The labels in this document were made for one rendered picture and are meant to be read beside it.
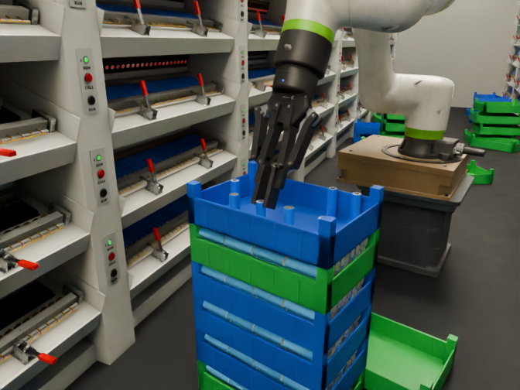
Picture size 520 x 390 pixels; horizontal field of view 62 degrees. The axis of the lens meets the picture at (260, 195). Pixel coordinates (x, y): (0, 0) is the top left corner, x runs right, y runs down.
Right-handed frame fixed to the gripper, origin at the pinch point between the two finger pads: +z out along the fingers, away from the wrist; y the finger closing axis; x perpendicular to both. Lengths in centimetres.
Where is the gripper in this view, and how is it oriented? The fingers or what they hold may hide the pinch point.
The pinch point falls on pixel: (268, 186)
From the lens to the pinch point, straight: 74.0
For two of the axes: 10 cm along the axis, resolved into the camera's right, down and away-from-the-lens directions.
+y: -8.0, -2.0, 5.7
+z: -2.5, 9.7, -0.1
